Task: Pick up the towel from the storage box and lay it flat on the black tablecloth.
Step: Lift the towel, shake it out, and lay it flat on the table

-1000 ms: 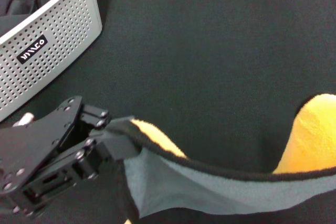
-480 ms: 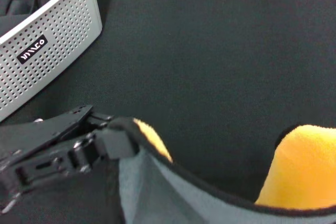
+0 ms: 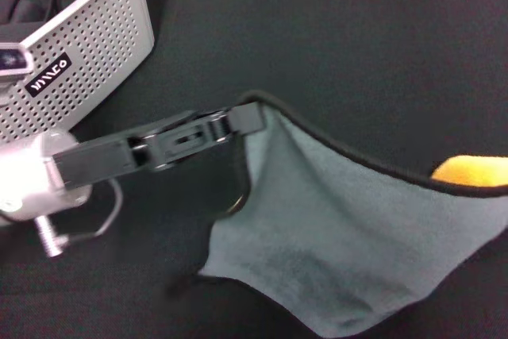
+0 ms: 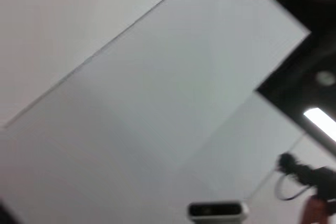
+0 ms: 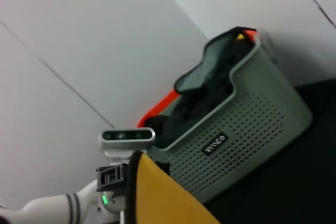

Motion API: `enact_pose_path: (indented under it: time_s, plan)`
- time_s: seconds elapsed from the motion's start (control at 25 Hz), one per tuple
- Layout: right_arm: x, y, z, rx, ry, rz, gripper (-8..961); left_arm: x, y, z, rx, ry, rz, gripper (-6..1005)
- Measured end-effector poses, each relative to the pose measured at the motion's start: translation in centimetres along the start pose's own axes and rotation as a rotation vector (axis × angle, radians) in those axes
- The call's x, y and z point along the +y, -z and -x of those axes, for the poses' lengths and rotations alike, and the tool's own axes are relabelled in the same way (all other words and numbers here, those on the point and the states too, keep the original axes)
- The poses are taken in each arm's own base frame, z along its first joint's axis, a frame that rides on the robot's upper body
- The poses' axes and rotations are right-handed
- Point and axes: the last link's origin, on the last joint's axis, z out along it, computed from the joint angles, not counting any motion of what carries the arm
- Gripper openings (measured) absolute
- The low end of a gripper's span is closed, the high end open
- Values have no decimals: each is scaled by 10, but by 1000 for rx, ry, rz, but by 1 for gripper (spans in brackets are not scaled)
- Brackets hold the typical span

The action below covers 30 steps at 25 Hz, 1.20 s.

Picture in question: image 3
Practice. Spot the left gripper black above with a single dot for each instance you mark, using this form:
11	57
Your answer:
119	152

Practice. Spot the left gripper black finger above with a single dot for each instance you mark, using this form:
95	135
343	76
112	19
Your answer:
244	118

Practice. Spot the yellow and grey towel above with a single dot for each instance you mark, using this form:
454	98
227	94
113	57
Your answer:
337	236

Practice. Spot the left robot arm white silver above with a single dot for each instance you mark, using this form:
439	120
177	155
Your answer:
31	172

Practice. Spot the grey perforated storage box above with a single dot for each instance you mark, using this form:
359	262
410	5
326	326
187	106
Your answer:
91	37

